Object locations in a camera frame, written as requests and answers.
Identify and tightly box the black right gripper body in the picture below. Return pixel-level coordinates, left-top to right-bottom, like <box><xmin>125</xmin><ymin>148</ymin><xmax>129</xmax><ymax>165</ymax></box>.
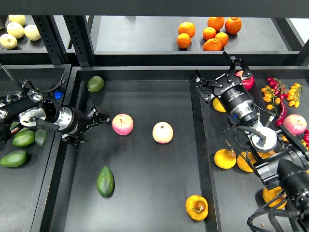
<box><xmin>213</xmin><ymin>73</ymin><xmax>253</xmax><ymax>114</ymax></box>

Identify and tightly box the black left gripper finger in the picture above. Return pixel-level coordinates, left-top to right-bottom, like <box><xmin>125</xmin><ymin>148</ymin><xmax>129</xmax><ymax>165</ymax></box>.
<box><xmin>61</xmin><ymin>132</ymin><xmax>84</xmax><ymax>145</ymax></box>
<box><xmin>86</xmin><ymin>106</ymin><xmax>110</xmax><ymax>128</ymax></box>

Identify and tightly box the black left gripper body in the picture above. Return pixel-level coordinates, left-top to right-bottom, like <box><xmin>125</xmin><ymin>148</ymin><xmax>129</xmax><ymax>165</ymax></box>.
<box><xmin>56</xmin><ymin>106</ymin><xmax>86</xmax><ymax>135</ymax></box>

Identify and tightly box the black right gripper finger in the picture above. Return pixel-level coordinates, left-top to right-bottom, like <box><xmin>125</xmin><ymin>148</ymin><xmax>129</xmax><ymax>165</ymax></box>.
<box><xmin>193</xmin><ymin>70</ymin><xmax>215</xmax><ymax>103</ymax></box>
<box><xmin>222</xmin><ymin>51</ymin><xmax>252</xmax><ymax>83</ymax></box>

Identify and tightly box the dark green avocado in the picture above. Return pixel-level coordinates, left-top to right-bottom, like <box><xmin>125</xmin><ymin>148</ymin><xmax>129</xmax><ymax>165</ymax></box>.
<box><xmin>97</xmin><ymin>166</ymin><xmax>114</xmax><ymax>196</ymax></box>

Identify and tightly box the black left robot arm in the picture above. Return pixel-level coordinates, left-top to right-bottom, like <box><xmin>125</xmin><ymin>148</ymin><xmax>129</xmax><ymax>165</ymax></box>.
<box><xmin>0</xmin><ymin>65</ymin><xmax>111</xmax><ymax>150</ymax></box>

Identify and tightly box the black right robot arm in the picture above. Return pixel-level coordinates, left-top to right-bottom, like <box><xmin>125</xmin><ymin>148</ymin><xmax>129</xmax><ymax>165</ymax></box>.
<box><xmin>191</xmin><ymin>57</ymin><xmax>309</xmax><ymax>232</ymax></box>

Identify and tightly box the green avocado in corner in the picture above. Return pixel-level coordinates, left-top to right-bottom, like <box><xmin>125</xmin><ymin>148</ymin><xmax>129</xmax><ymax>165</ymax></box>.
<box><xmin>87</xmin><ymin>75</ymin><xmax>105</xmax><ymax>93</ymax></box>

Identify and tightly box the yellow pear with stem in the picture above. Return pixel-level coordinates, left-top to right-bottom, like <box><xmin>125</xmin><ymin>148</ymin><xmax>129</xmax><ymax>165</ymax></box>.
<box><xmin>214</xmin><ymin>149</ymin><xmax>237</xmax><ymax>169</ymax></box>

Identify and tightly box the pink red apple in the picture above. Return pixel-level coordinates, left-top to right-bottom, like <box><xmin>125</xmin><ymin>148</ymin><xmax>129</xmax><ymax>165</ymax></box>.
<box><xmin>112</xmin><ymin>114</ymin><xmax>134</xmax><ymax>135</ymax></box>

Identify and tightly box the orange cherry tomato bunch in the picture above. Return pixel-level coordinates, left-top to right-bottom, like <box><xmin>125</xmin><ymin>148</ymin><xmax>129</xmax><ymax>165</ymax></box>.
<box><xmin>260</xmin><ymin>86</ymin><xmax>281</xmax><ymax>110</ymax></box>
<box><xmin>286</xmin><ymin>83</ymin><xmax>303</xmax><ymax>108</ymax></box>

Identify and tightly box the red cherry tomato bunch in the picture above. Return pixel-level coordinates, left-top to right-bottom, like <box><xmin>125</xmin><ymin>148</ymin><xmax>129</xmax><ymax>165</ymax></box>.
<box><xmin>267</xmin><ymin>77</ymin><xmax>288</xmax><ymax>99</ymax></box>

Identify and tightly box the orange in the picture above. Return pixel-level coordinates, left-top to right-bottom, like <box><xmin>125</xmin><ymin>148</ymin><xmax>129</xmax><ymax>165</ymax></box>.
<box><xmin>215</xmin><ymin>32</ymin><xmax>229</xmax><ymax>47</ymax></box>
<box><xmin>225</xmin><ymin>17</ymin><xmax>242</xmax><ymax>34</ymax></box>
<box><xmin>202</xmin><ymin>27</ymin><xmax>217</xmax><ymax>41</ymax></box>
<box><xmin>178</xmin><ymin>22</ymin><xmax>196</xmax><ymax>38</ymax></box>
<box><xmin>176</xmin><ymin>33</ymin><xmax>191</xmax><ymax>49</ymax></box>
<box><xmin>202</xmin><ymin>38</ymin><xmax>222</xmax><ymax>51</ymax></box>
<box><xmin>207</xmin><ymin>17</ymin><xmax>225</xmax><ymax>31</ymax></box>

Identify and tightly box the red chili pepper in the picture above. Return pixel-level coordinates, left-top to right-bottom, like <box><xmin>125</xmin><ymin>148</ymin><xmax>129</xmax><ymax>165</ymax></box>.
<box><xmin>275</xmin><ymin>101</ymin><xmax>287</xmax><ymax>126</ymax></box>

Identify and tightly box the pale pink apple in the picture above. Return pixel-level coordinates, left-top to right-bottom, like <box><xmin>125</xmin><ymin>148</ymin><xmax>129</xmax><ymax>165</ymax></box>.
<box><xmin>152</xmin><ymin>122</ymin><xmax>173</xmax><ymax>144</ymax></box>

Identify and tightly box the black centre tray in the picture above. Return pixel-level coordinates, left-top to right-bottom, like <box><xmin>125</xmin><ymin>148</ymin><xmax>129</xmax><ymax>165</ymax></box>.
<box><xmin>31</xmin><ymin>67</ymin><xmax>210</xmax><ymax>232</ymax></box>

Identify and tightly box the black tray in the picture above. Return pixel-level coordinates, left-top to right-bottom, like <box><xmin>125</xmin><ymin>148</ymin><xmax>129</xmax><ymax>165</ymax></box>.
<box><xmin>31</xmin><ymin>67</ymin><xmax>210</xmax><ymax>232</ymax></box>
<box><xmin>187</xmin><ymin>66</ymin><xmax>309</xmax><ymax>232</ymax></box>
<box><xmin>0</xmin><ymin>65</ymin><xmax>71</xmax><ymax>232</ymax></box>

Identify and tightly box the black left tray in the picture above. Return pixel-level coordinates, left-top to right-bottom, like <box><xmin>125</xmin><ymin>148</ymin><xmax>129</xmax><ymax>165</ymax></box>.
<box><xmin>0</xmin><ymin>65</ymin><xmax>71</xmax><ymax>232</ymax></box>

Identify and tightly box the pink apple right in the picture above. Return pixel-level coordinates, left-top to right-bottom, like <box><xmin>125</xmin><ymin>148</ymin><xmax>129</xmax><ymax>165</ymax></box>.
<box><xmin>283</xmin><ymin>114</ymin><xmax>307</xmax><ymax>135</ymax></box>

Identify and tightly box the black metal shelf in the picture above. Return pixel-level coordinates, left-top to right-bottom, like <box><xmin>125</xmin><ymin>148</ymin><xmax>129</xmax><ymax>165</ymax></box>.
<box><xmin>0</xmin><ymin>0</ymin><xmax>309</xmax><ymax>66</ymax></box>

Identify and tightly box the black right tray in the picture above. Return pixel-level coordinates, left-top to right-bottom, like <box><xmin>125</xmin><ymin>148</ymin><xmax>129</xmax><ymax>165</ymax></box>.
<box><xmin>187</xmin><ymin>66</ymin><xmax>309</xmax><ymax>232</ymax></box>

